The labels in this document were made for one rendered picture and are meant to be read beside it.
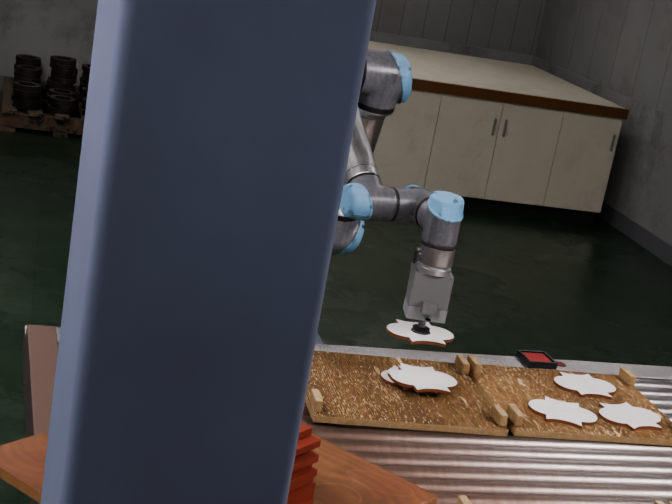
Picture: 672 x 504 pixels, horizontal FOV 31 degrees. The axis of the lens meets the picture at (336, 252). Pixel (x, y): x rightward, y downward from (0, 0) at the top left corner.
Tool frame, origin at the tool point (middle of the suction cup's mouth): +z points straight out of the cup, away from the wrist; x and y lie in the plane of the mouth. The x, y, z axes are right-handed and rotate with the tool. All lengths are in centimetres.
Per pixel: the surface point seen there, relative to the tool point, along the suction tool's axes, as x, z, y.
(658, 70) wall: 579, -10, 244
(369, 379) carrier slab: -1.6, 10.8, -9.1
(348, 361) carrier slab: 7.3, 10.8, -13.1
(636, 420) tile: -6, 10, 49
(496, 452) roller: -25.5, 12.9, 14.9
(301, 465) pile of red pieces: -86, -9, -30
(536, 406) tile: -6.1, 9.9, 26.9
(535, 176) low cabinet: 568, 75, 172
